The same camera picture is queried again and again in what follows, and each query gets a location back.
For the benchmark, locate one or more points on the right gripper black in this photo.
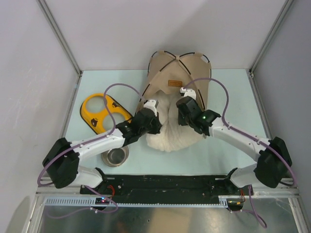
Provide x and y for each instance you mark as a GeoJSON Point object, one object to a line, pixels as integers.
{"type": "Point", "coordinates": [181, 122]}

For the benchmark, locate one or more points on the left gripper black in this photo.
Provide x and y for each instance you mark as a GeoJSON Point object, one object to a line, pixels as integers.
{"type": "Point", "coordinates": [158, 125]}

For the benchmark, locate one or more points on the cream plush cushion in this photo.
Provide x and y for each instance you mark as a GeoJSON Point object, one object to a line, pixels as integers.
{"type": "Point", "coordinates": [172, 136]}

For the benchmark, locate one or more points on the beige fabric pet tent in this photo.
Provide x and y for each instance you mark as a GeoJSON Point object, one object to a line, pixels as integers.
{"type": "Point", "coordinates": [179, 77]}

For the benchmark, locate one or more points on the stainless steel pet bowl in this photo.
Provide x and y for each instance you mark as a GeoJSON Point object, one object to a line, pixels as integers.
{"type": "Point", "coordinates": [115, 157]}

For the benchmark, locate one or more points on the yellow pet bowl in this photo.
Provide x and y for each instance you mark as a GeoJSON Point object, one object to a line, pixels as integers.
{"type": "Point", "coordinates": [93, 112]}

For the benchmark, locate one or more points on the black tent pole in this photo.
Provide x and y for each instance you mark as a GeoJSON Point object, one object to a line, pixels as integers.
{"type": "Point", "coordinates": [192, 72]}
{"type": "Point", "coordinates": [165, 70]}

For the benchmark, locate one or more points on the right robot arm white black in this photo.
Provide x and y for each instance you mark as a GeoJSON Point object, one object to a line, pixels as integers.
{"type": "Point", "coordinates": [271, 156]}

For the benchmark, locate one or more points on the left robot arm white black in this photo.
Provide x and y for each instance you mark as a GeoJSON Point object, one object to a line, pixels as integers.
{"type": "Point", "coordinates": [63, 161]}

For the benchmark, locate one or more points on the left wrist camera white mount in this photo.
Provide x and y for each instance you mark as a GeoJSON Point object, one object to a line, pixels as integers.
{"type": "Point", "coordinates": [151, 105]}

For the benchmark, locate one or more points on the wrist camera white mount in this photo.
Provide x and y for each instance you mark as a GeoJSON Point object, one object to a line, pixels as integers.
{"type": "Point", "coordinates": [151, 105]}
{"type": "Point", "coordinates": [187, 92]}

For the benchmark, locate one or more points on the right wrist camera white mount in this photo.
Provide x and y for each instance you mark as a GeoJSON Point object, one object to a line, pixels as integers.
{"type": "Point", "coordinates": [187, 92]}

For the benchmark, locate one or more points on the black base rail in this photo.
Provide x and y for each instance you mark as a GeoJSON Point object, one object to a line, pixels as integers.
{"type": "Point", "coordinates": [168, 189]}

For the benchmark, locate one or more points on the right aluminium frame post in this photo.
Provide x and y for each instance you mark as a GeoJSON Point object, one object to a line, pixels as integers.
{"type": "Point", "coordinates": [285, 9]}

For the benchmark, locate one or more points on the aluminium frame post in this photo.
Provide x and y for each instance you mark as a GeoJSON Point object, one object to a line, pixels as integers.
{"type": "Point", "coordinates": [59, 35]}
{"type": "Point", "coordinates": [285, 9]}

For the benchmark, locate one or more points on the white slotted cable duct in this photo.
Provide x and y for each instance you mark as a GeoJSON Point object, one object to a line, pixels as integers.
{"type": "Point", "coordinates": [101, 202]}

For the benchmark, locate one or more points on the left aluminium frame post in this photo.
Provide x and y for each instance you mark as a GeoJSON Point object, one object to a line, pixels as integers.
{"type": "Point", "coordinates": [59, 35]}

